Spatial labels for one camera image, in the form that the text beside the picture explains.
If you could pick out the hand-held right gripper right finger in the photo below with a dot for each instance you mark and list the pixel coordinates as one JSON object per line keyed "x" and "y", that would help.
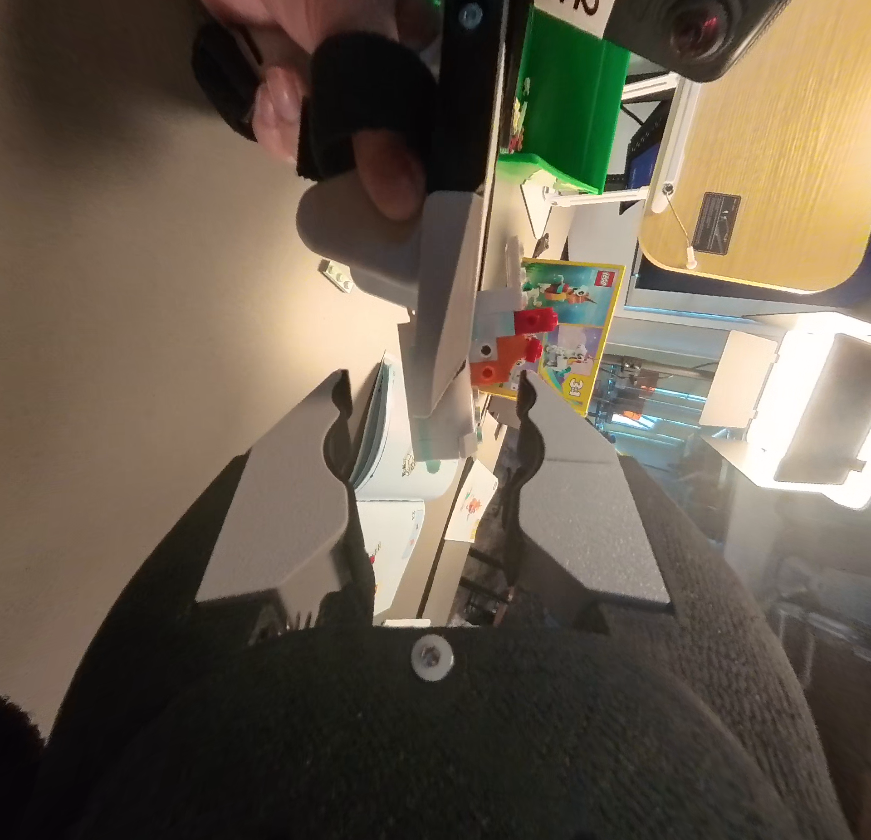
{"x": 592, "y": 527}

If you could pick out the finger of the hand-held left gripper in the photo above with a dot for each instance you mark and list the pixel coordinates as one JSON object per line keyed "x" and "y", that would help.
{"x": 446, "y": 296}

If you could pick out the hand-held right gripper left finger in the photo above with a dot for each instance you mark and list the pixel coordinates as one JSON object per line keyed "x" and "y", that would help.
{"x": 279, "y": 513}

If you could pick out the white lego model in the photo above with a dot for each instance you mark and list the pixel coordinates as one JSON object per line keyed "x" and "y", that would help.
{"x": 503, "y": 370}

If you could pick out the yellow lego box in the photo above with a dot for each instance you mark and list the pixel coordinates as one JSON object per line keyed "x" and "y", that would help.
{"x": 585, "y": 296}

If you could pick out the light green lego plate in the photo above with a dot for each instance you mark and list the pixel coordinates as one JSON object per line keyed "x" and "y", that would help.
{"x": 338, "y": 276}

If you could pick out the person's left hand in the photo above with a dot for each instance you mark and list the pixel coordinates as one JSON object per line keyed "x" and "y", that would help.
{"x": 306, "y": 3}

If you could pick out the green plastic bin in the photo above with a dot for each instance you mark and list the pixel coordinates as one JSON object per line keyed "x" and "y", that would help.
{"x": 578, "y": 105}

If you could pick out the white instruction booklet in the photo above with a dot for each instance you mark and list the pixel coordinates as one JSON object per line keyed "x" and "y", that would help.
{"x": 473, "y": 500}

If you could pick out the open light blue instruction booklet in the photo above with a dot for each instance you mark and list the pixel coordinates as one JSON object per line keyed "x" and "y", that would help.
{"x": 394, "y": 472}

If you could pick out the white light box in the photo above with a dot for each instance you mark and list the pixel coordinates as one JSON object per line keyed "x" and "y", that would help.
{"x": 816, "y": 404}

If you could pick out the light wooden panel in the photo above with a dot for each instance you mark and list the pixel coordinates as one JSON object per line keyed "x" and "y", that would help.
{"x": 782, "y": 146}

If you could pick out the white metal frame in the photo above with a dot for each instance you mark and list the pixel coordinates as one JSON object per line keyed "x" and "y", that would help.
{"x": 592, "y": 199}

